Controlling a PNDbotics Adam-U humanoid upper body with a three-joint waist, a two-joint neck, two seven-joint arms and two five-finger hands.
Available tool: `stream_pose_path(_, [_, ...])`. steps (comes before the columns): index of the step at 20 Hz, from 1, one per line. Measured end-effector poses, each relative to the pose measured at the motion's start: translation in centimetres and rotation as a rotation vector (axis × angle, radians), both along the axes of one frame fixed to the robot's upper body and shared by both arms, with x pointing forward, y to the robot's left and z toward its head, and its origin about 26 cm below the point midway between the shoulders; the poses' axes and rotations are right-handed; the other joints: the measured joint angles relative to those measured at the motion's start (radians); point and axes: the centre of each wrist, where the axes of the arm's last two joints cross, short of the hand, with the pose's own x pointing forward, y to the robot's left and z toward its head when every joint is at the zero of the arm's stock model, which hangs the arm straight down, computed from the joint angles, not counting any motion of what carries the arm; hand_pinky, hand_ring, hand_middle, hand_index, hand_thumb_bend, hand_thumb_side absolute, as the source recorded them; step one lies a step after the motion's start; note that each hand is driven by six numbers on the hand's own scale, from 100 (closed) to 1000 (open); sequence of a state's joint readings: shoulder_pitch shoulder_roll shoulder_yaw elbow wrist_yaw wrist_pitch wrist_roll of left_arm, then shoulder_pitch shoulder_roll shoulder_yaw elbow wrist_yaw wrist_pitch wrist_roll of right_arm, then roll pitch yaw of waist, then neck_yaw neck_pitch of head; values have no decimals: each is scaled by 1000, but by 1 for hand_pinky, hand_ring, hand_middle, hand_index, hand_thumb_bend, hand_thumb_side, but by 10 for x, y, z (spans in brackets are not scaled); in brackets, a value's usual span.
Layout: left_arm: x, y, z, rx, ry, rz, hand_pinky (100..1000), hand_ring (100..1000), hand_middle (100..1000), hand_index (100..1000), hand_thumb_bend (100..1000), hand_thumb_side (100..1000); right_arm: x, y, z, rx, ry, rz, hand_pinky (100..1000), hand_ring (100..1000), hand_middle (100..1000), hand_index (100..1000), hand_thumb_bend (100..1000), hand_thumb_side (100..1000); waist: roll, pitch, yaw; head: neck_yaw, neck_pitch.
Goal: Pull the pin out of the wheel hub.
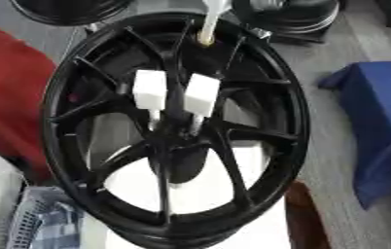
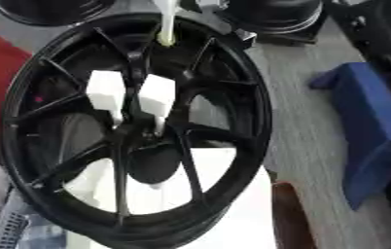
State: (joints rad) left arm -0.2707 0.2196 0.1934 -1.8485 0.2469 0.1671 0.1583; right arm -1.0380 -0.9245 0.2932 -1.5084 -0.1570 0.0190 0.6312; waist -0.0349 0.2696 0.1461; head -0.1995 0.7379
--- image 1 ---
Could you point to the black round wheel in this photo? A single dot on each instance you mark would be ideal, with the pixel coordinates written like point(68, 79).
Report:
point(71, 11)
point(295, 16)

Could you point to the red cloth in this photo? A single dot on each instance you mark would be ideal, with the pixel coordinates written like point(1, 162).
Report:
point(9, 103)

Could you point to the black spoked wheel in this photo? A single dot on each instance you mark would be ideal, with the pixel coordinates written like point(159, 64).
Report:
point(287, 123)

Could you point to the white pin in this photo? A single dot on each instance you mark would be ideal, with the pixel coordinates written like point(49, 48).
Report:
point(201, 94)
point(211, 22)
point(149, 89)

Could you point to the grey mesh basket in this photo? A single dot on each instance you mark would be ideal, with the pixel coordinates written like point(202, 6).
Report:
point(40, 217)

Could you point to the blue cloth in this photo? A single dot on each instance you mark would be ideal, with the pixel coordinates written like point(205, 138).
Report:
point(380, 123)

